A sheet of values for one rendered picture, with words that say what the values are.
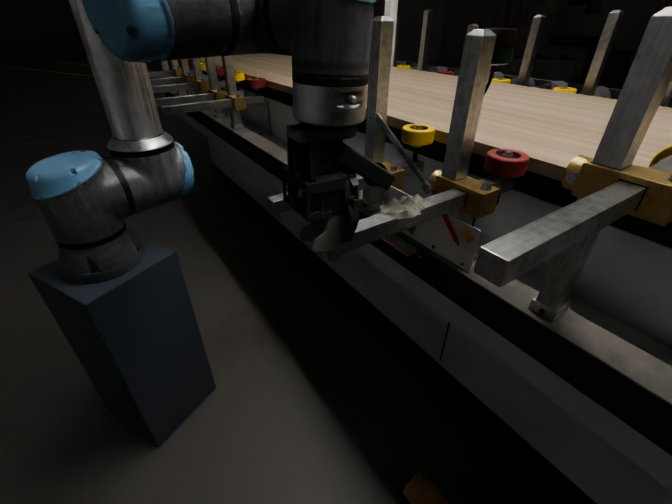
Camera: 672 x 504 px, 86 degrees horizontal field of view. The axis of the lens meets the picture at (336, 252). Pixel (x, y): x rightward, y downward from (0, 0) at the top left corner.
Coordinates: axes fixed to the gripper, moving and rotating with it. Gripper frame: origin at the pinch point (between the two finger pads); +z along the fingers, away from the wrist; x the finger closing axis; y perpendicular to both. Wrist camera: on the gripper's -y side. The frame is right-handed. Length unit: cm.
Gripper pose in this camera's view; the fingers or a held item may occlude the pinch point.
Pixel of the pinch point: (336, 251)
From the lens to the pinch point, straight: 56.7
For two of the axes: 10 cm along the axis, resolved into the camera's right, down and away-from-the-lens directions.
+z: -0.4, 8.5, 5.3
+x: 5.5, 4.6, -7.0
